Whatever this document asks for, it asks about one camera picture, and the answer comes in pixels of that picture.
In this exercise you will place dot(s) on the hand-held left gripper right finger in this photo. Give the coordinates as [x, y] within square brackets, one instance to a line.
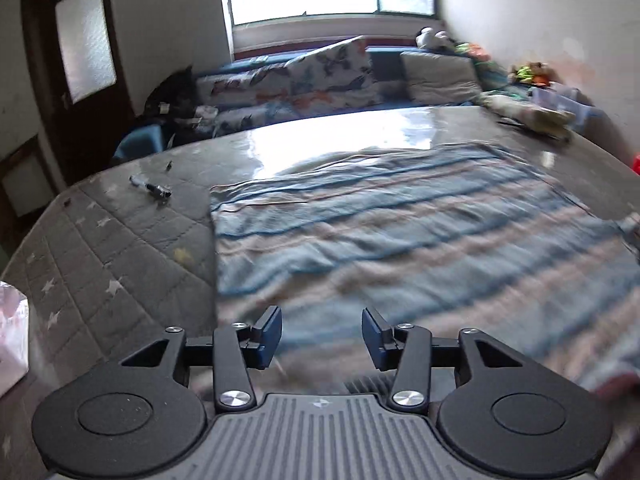
[371, 335]

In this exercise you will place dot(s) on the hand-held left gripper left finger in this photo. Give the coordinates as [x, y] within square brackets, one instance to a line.
[272, 332]

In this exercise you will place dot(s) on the blue pink striped towel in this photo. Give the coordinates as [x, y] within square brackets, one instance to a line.
[400, 240]

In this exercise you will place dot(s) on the grey quilted star table cover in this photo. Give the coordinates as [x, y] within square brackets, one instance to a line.
[125, 250]

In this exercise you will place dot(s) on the black and white pen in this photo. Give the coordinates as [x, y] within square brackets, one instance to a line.
[150, 187]

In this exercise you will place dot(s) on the dark clothes pile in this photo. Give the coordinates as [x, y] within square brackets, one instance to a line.
[192, 125]

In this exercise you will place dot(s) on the white plastic bag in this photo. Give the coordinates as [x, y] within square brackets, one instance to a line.
[12, 340]

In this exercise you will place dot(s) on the black bag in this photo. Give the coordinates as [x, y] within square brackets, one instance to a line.
[170, 92]

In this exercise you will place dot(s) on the large butterfly print cushion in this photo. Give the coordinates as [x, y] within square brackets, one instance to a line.
[335, 72]

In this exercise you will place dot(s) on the grey pillow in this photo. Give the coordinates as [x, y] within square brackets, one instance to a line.
[440, 77]

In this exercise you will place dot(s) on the dark wooden door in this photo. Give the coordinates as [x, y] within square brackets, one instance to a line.
[100, 125]

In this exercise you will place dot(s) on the folded yellow blanket in bag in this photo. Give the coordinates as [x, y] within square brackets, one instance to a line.
[525, 112]

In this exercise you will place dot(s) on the dark wooden cabinet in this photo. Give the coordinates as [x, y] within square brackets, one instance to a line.
[25, 185]

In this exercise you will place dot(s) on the orange green toy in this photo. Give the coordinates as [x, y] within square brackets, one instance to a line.
[470, 50]

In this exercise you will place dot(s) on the white plush toy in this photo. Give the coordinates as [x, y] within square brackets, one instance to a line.
[432, 39]

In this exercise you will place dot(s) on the clear plastic storage box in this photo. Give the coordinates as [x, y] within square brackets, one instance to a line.
[565, 102]

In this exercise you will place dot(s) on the brown plush toy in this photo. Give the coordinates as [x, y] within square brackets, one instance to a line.
[530, 74]

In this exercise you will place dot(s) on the red object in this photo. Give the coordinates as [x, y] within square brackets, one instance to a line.
[636, 164]

